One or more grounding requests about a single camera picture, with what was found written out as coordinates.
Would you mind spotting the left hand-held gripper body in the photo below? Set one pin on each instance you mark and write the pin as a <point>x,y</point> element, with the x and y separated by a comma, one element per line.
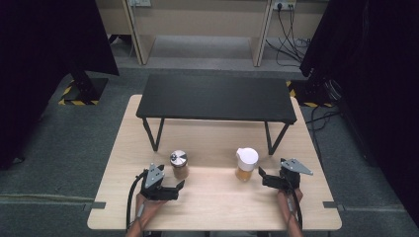
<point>150,179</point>

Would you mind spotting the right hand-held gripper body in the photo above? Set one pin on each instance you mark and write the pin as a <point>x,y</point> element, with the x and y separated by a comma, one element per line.
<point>291,174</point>

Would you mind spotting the white-lidded glass seasoning jar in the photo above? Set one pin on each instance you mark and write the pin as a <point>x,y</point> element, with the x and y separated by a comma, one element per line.
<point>246,163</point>

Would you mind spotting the silver-lidded glass spice jar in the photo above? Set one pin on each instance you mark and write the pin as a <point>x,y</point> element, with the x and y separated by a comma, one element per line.
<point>179,163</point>

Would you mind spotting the black raised shelf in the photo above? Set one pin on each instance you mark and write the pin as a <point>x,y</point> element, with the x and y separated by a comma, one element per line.
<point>215,97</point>

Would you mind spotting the person's left hand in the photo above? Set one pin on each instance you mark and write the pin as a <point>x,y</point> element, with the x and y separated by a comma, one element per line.
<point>150,207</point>

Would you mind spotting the person's right hand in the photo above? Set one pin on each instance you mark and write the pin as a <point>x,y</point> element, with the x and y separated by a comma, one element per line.
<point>289,202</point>

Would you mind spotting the grey floor tape patch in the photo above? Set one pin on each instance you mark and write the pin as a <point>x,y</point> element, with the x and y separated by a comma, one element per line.
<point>332,204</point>
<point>95,205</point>

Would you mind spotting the yellow black hazard tape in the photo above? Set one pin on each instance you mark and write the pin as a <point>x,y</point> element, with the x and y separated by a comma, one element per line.
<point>77,102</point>
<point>316,104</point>

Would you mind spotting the black stand base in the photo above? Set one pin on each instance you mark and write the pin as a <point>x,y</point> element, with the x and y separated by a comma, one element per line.
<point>311,92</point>
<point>87,87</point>

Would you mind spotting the black curtain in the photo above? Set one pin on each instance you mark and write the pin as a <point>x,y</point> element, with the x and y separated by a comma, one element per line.
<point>39,65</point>
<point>378,82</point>

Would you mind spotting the beige wooden desk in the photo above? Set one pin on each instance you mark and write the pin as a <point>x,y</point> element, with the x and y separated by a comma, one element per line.
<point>204,23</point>

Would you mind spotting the white wall socket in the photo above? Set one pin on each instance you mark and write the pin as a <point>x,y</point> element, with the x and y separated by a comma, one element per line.
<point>141,2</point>
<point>285,4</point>

